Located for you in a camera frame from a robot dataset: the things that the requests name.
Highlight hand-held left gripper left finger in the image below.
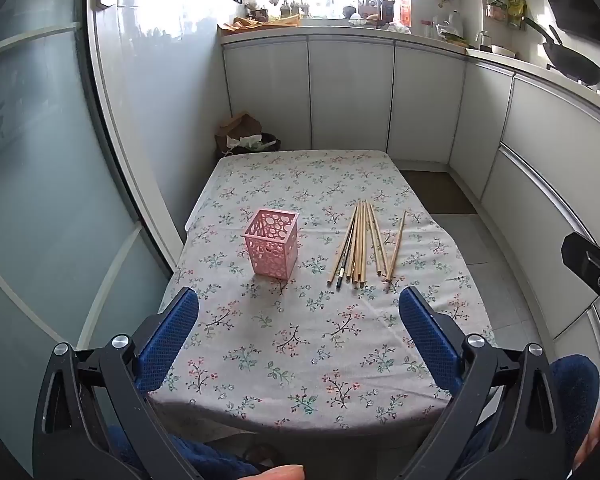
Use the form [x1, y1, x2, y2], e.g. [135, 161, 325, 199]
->
[32, 287, 201, 480]

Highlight clear plastic jug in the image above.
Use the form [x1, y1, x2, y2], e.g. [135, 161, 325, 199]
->
[446, 9, 466, 39]

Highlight dark chopstick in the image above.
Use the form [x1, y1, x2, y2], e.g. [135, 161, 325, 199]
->
[336, 207, 359, 289]
[328, 206, 357, 286]

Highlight floral tablecloth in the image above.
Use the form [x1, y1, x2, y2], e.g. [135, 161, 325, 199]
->
[147, 150, 496, 433]

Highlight frosted glass door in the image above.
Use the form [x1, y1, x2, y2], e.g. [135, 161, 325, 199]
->
[0, 0, 183, 461]

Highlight group of small jars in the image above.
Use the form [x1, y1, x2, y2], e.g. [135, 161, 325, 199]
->
[267, 0, 312, 19]

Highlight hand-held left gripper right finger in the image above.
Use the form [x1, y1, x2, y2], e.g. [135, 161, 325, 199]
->
[399, 287, 573, 480]

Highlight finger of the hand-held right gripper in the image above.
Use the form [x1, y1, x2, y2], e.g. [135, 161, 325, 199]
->
[561, 232, 600, 307]

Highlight person's blue trousers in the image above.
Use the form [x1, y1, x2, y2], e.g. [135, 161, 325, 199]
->
[105, 354, 600, 480]

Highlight black wok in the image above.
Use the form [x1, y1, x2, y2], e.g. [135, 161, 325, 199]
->
[521, 16, 600, 87]

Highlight pink perforated plastic basket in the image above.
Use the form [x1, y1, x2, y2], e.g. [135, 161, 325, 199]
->
[241, 208, 301, 281]

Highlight white cabinet door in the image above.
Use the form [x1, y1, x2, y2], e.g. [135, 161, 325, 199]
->
[480, 147, 600, 340]
[499, 74, 600, 211]
[307, 36, 396, 155]
[449, 59, 515, 188]
[222, 39, 311, 153]
[387, 42, 467, 166]

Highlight person's left hand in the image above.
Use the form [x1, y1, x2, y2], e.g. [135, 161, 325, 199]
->
[249, 464, 307, 480]

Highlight brown paper bag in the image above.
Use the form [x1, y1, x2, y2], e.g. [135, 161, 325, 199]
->
[215, 112, 263, 157]

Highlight yellow paper bag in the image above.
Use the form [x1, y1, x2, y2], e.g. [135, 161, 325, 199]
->
[218, 13, 302, 32]

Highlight yellow green packet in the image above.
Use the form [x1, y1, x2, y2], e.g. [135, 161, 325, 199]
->
[507, 0, 529, 31]

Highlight black trash bin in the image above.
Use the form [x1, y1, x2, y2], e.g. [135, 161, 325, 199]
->
[226, 132, 282, 154]

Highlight bundle of wooden chopsticks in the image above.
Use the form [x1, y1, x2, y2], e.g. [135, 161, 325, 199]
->
[327, 199, 408, 290]

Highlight brown floor mat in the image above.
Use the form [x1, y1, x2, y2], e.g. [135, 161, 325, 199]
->
[394, 170, 477, 217]

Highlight brown utensil holder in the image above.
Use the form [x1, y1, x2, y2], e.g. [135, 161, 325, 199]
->
[357, 0, 397, 22]

